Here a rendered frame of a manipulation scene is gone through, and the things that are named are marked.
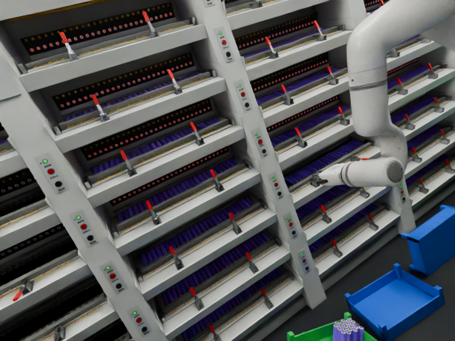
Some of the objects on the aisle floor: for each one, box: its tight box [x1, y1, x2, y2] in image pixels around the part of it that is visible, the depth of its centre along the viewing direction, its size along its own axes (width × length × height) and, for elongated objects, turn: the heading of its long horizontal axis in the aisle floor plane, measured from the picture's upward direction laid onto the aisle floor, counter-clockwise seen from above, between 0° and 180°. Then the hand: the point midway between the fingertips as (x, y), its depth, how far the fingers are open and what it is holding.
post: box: [173, 0, 326, 310], centre depth 110 cm, size 20×9×178 cm, turn 79°
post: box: [0, 21, 173, 341], centre depth 89 cm, size 20×9×178 cm, turn 79°
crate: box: [401, 205, 455, 277], centre depth 118 cm, size 8×30×20 cm, turn 166°
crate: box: [345, 263, 446, 341], centre depth 106 cm, size 30×20×8 cm
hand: (320, 176), depth 99 cm, fingers open, 3 cm apart
